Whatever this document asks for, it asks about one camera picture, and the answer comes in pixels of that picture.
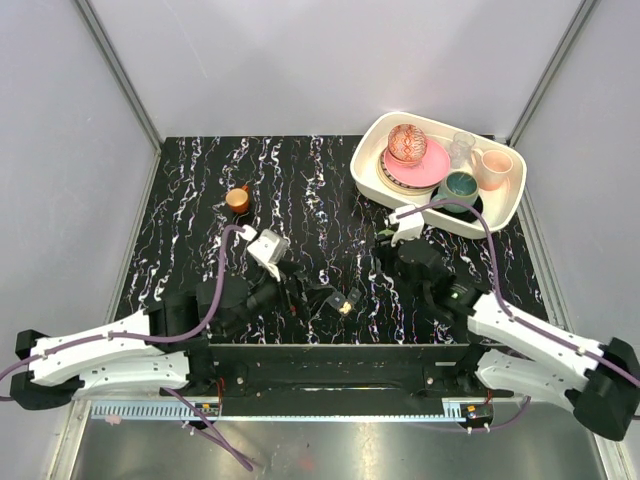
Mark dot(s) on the clear weekly pill organizer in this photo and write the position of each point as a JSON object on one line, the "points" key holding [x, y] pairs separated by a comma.
{"points": [[336, 299]]}

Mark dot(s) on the clear glass cup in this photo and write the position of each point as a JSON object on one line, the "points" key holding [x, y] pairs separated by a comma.
{"points": [[461, 151]]}

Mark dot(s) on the patterned red bowl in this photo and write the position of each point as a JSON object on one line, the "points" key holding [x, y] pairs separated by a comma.
{"points": [[407, 144]]}

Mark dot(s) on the cream striped plate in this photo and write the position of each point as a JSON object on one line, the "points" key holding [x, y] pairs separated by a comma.
{"points": [[395, 185]]}

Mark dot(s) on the pink plate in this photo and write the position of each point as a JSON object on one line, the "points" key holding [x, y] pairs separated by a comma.
{"points": [[432, 169]]}

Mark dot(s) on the teal ceramic mug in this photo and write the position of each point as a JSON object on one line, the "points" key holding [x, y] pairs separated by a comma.
{"points": [[459, 186]]}

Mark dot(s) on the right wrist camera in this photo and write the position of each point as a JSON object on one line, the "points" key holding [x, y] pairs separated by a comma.
{"points": [[409, 223]]}

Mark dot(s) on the yellow pills in organizer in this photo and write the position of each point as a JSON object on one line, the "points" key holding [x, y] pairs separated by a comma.
{"points": [[346, 308]]}

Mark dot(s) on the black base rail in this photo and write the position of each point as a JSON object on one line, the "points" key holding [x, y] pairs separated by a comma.
{"points": [[434, 371]]}

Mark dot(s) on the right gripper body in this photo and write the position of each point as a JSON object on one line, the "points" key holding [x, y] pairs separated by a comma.
{"points": [[388, 257]]}

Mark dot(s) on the small orange cup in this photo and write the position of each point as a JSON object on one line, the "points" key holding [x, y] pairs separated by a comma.
{"points": [[238, 200]]}

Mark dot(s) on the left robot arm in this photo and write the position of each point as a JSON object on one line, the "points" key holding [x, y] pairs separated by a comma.
{"points": [[163, 347]]}

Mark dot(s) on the white rectangular tub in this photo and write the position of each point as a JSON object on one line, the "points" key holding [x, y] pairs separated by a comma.
{"points": [[497, 206]]}

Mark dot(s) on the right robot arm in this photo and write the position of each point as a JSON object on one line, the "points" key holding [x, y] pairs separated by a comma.
{"points": [[511, 350]]}

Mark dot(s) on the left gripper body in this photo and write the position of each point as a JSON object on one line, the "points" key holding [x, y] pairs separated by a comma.
{"points": [[275, 293]]}

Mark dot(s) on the pink mug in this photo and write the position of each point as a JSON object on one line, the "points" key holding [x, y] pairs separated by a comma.
{"points": [[491, 168]]}

